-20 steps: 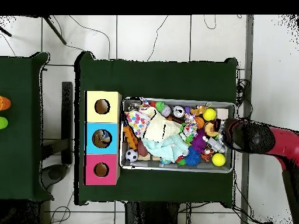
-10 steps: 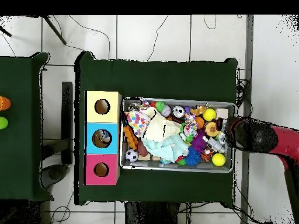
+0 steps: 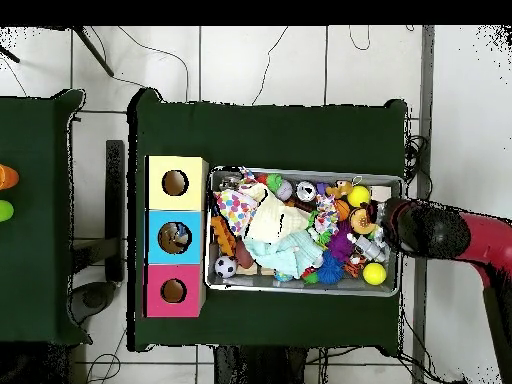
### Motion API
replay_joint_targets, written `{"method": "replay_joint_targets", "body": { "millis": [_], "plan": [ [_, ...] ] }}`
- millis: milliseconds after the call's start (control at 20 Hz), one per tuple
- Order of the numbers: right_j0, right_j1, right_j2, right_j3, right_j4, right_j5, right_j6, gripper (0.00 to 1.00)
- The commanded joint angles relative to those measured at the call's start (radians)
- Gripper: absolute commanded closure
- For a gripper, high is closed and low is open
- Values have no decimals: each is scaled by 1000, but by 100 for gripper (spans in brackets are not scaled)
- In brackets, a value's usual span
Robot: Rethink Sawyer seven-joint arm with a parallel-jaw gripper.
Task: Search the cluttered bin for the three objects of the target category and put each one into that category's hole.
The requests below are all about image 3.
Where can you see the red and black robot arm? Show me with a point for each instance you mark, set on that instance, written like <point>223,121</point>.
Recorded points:
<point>436,236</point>

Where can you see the silver mesh bin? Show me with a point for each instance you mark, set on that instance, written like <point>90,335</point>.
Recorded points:
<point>280,286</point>

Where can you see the wooden box with three holes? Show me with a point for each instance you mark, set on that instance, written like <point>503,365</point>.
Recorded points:
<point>192,192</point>

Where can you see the yellow ball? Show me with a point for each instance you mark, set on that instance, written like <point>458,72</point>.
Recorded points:
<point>374,274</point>
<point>358,196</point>

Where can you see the purple spiky ball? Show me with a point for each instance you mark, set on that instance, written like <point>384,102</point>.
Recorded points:
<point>340,244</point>

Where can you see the blue spiky ball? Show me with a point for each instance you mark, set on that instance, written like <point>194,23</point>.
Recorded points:
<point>330,270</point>

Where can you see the light blue muslin cloth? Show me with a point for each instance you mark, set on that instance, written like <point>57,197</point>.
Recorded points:
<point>288,252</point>

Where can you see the cream muslin cloth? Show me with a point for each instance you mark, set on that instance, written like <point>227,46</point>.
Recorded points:
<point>276,218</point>

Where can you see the dark green table cloth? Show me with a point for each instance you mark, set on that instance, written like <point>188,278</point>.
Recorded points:
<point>280,136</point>
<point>36,260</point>

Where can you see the polka dot paper napkin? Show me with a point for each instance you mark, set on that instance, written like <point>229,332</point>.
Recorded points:
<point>236,208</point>

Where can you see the small soccer ball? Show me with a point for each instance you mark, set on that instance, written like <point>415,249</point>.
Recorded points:
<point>226,266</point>

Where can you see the black panel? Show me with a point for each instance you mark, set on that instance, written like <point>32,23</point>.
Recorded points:
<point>115,180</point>

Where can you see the grey round base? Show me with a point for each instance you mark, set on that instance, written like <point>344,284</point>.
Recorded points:
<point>94,298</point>

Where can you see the black tripod leg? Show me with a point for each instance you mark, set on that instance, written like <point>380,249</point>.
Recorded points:
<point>10,55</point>
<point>94,51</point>

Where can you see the orange plastic object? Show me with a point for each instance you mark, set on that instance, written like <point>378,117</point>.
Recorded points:
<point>8,177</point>

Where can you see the green plastic object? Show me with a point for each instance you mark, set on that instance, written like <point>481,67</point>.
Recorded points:
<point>4,210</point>

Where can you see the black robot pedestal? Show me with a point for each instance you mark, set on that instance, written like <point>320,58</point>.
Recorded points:
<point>260,368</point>

